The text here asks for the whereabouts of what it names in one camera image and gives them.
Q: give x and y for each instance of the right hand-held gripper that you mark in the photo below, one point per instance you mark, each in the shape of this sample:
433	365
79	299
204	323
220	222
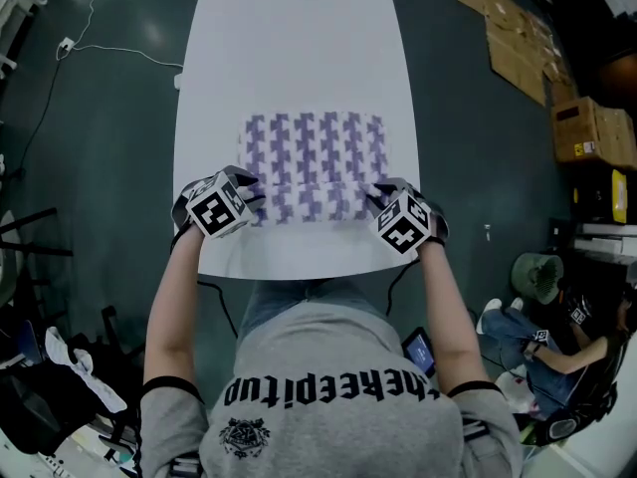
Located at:
405	227

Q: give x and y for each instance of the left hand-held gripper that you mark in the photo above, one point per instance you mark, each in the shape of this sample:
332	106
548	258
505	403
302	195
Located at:
214	212

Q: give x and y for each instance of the purple white patterned towel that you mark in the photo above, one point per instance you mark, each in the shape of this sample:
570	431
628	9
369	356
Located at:
313	147

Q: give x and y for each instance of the person's right forearm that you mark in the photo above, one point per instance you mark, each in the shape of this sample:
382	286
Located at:
458	316

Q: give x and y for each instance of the person's left forearm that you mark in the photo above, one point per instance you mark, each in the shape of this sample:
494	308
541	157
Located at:
169	316

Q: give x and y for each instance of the small white scrap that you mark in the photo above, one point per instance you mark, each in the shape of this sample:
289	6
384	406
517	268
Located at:
488	232

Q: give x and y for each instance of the person's blue jeans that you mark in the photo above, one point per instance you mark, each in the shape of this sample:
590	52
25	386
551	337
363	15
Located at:
278	299

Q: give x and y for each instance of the white plug block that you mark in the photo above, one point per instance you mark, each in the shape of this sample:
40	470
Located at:
177	80

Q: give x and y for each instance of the small black screen device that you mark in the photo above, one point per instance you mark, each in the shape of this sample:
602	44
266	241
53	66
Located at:
419	351

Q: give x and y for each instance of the round mesh waste bin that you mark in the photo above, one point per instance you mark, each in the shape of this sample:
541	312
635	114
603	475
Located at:
535	277

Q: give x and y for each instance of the small black box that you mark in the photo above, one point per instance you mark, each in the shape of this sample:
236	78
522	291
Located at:
561	232

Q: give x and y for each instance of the flattened cardboard sheets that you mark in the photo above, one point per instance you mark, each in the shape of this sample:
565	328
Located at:
512	53

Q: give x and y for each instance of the brown cardboard box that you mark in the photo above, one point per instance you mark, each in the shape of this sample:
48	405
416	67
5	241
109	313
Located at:
574	127

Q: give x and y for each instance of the black yellow case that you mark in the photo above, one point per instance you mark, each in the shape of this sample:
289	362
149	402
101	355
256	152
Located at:
597	197

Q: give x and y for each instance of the stack of white flat boxes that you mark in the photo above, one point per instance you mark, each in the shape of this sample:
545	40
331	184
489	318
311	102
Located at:
607	237

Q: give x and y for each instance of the white plastic bag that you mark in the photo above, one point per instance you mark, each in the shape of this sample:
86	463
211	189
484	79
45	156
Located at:
515	391

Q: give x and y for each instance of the white power socket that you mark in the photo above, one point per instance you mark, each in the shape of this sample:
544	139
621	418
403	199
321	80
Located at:
66	44

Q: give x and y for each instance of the large black appliance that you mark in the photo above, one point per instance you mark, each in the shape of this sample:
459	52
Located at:
617	267

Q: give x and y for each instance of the white crumpled cloth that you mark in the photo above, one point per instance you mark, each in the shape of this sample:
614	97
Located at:
89	381

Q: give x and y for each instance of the person's grey sweatshirt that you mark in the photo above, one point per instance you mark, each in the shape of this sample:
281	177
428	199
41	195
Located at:
338	441

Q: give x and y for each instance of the brown round stool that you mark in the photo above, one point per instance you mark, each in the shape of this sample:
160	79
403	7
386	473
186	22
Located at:
622	82

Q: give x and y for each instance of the white furniture piece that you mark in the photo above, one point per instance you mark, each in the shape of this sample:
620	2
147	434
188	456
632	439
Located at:
12	8

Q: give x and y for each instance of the black office chair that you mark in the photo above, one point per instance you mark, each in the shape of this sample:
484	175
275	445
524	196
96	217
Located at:
40	406

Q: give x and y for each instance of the cluttered white desk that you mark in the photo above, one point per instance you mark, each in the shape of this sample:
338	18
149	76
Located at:
30	466

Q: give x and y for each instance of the black metal frame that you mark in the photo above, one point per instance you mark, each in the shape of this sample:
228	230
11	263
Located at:
30	246

